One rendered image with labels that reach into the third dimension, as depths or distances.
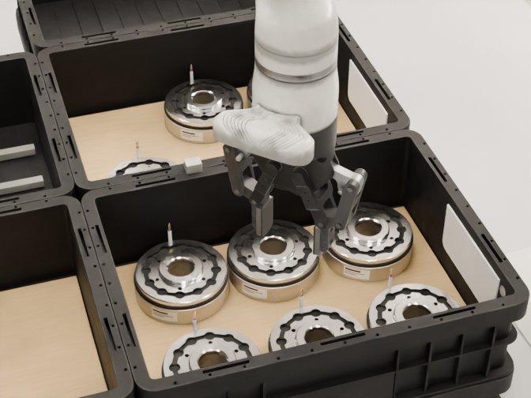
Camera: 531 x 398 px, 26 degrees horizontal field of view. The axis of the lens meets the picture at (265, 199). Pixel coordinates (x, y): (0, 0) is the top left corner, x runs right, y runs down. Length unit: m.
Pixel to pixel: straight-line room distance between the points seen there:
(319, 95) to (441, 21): 1.05
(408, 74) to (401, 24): 0.15
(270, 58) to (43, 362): 0.45
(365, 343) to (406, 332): 0.04
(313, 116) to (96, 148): 0.57
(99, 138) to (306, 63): 0.61
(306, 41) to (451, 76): 0.95
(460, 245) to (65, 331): 0.44
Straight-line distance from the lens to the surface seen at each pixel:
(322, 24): 0.94
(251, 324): 1.25
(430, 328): 1.12
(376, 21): 1.99
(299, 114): 0.97
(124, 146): 1.49
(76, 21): 1.76
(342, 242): 1.30
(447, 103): 1.81
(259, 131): 0.95
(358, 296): 1.28
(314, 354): 1.09
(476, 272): 1.24
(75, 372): 1.22
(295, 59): 0.94
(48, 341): 1.25
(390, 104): 1.39
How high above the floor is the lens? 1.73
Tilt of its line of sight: 40 degrees down
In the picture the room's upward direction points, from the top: straight up
